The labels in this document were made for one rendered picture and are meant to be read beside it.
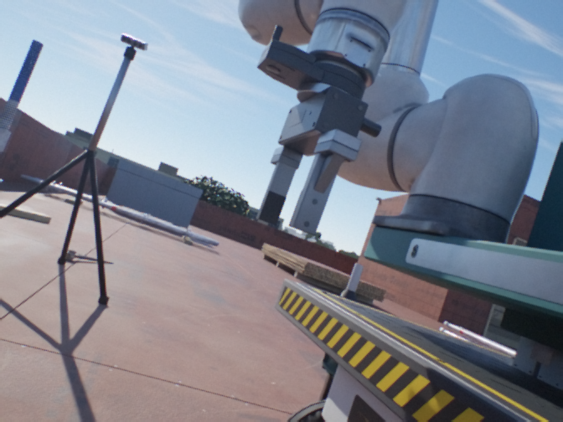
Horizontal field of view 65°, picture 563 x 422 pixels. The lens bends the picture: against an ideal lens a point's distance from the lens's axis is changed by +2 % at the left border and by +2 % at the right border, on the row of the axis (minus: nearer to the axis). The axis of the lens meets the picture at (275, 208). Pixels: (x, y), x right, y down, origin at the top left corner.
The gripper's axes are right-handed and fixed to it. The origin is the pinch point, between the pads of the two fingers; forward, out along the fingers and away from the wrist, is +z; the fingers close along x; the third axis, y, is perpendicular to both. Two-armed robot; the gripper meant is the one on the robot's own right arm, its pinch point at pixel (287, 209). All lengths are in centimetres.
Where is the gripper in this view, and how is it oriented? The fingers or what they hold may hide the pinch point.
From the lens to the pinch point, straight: 51.1
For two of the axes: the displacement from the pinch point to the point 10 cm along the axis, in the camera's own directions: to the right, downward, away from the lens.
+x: -2.9, -0.4, 9.6
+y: 8.9, 3.5, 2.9
